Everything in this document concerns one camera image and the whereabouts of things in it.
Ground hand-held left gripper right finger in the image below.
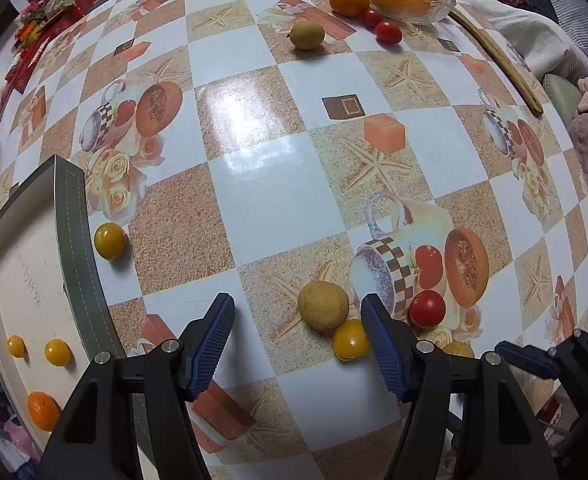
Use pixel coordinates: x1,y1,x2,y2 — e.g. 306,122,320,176
360,294,560,480

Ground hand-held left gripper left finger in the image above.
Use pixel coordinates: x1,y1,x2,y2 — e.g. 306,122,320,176
38,292,236,480

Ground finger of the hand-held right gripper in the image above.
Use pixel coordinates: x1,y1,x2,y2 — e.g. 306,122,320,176
494,329,588,466

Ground brown longan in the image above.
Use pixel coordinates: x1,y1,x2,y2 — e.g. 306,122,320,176
289,20,326,51
441,340,476,359
297,281,350,332

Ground grey cardboard box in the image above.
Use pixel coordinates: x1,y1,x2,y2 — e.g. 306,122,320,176
0,155,125,466

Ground small mandarin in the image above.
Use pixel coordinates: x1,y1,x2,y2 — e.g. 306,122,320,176
27,391,62,432

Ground pink plastic bag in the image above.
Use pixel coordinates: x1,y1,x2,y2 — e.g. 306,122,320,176
0,410,40,480

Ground green cushion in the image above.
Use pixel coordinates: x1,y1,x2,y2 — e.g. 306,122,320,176
544,74,587,126

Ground long wooden stick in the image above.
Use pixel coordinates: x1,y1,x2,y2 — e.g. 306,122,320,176
446,10,545,116

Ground white grey blanket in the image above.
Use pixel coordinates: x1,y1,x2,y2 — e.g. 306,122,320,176
434,0,588,81

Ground wrinkled mandarin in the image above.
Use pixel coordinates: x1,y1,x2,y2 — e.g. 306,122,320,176
329,0,370,17

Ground pile of red packets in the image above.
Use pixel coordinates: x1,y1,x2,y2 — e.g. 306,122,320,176
4,0,125,96

